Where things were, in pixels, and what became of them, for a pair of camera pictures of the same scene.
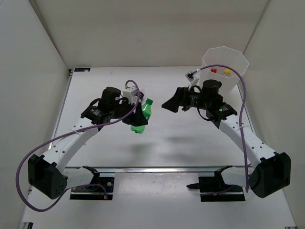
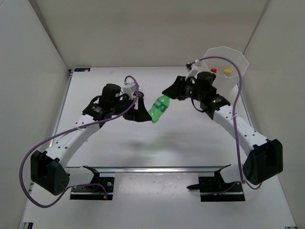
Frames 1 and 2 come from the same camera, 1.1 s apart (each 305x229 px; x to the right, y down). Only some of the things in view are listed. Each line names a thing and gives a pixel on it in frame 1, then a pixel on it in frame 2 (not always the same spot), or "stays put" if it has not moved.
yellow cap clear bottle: [227, 71] stays put
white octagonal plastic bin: [228, 78] stays put
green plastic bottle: [147, 109] -> [158, 108]
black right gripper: [179, 99] -> [177, 91]
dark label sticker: [82, 69] stays put
